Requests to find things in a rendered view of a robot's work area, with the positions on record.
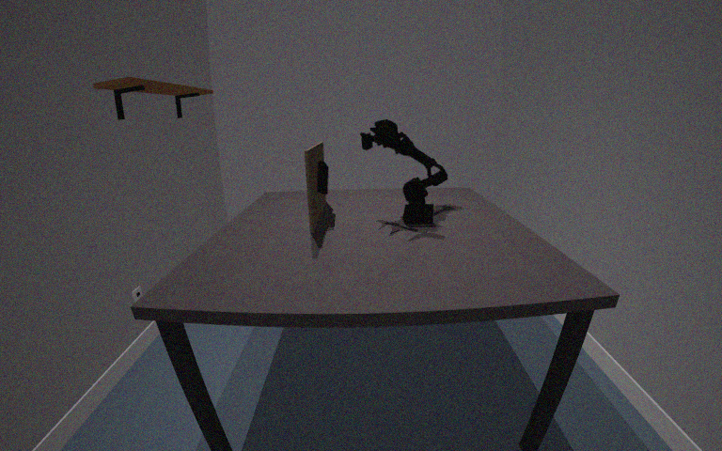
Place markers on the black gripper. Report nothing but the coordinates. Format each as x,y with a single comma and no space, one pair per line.
383,136

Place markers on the black picture frame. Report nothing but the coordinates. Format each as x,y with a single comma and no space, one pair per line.
322,178

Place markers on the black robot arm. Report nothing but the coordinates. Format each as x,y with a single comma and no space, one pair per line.
414,190

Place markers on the tan flat board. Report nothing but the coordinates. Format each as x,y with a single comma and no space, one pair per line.
316,200

